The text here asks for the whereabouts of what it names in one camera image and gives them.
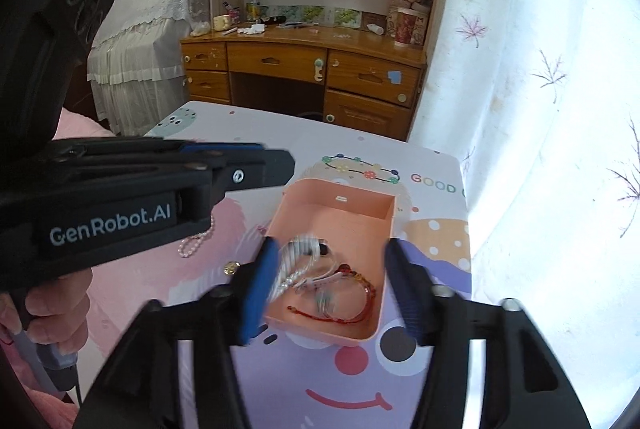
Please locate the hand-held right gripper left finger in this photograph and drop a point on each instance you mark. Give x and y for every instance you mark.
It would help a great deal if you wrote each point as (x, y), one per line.
(260, 289)

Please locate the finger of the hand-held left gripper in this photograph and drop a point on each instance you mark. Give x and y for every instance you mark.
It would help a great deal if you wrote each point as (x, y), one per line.
(260, 171)
(220, 148)

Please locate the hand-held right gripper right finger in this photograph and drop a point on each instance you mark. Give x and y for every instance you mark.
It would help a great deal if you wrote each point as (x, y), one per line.
(406, 304)

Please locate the pink plastic jewelry box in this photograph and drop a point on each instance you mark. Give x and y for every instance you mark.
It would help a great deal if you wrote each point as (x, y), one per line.
(335, 219)

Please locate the person's left hand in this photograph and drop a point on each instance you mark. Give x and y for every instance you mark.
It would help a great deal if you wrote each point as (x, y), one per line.
(60, 309)

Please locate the cartoon printed table mat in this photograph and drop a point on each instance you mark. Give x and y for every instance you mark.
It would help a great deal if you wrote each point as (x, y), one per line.
(280, 134)

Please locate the pink cloth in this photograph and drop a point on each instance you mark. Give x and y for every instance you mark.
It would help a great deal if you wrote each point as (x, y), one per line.
(75, 124)

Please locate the wooden desk with hutch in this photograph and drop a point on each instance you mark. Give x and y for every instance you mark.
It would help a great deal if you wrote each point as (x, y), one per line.
(280, 59)

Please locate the clear plastic bag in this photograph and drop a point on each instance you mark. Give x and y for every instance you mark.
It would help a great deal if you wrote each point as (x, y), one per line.
(200, 29)

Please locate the white tissue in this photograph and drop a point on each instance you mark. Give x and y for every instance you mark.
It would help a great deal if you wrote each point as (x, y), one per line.
(252, 29)

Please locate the white lace furniture cover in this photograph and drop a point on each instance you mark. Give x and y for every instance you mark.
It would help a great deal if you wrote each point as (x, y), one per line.
(145, 39)

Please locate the white tube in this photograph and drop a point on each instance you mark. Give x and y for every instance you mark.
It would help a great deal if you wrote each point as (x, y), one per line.
(376, 28)

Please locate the patterned paper cup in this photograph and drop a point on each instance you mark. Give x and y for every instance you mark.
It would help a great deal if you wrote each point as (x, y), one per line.
(406, 26)

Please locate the white flower print curtain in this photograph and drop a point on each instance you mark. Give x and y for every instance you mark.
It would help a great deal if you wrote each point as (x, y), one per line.
(525, 109)

